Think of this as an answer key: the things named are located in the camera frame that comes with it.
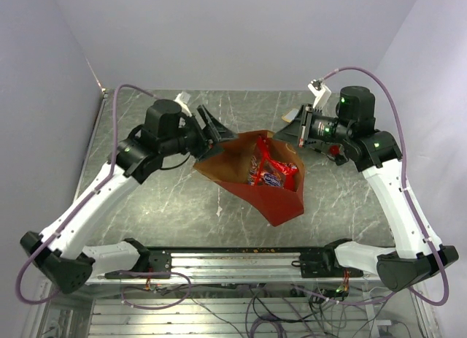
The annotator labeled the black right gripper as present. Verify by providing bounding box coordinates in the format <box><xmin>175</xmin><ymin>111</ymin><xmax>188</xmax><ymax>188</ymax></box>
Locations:
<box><xmin>273</xmin><ymin>103</ymin><xmax>353</xmax><ymax>147</ymax></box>

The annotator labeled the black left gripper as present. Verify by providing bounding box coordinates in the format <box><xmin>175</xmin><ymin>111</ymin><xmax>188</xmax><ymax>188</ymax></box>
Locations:
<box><xmin>161</xmin><ymin>104</ymin><xmax>239</xmax><ymax>163</ymax></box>

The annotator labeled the large red snack bag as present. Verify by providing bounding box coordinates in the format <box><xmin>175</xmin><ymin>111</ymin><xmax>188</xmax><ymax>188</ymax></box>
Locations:
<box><xmin>247</xmin><ymin>136</ymin><xmax>298</xmax><ymax>191</ymax></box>

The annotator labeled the red brown paper bag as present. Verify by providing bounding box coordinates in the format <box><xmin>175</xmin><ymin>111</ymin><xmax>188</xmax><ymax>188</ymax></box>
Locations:
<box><xmin>193</xmin><ymin>130</ymin><xmax>305</xmax><ymax>226</ymax></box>

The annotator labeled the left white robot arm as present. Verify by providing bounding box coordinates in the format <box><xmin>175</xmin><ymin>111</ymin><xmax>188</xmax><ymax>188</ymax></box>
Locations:
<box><xmin>20</xmin><ymin>99</ymin><xmax>238</xmax><ymax>294</ymax></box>

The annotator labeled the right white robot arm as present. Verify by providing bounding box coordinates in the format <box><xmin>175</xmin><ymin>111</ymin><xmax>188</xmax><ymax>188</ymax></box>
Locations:
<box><xmin>274</xmin><ymin>80</ymin><xmax>459</xmax><ymax>292</ymax></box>

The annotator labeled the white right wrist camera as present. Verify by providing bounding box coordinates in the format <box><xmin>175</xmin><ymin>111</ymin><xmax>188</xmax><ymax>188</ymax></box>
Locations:
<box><xmin>308</xmin><ymin>79</ymin><xmax>331</xmax><ymax>110</ymax></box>

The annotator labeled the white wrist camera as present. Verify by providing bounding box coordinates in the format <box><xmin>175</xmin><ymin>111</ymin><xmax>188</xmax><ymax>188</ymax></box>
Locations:
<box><xmin>174</xmin><ymin>91</ymin><xmax>192</xmax><ymax>117</ymax></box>
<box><xmin>308</xmin><ymin>79</ymin><xmax>331</xmax><ymax>110</ymax></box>

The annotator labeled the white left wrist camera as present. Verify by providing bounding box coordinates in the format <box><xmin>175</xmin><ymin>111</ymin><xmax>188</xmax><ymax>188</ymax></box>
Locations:
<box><xmin>174</xmin><ymin>91</ymin><xmax>192</xmax><ymax>117</ymax></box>

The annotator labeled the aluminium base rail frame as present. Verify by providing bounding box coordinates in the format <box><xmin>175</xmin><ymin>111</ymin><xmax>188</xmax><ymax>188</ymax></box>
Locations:
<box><xmin>22</xmin><ymin>239</ymin><xmax>441</xmax><ymax>337</ymax></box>

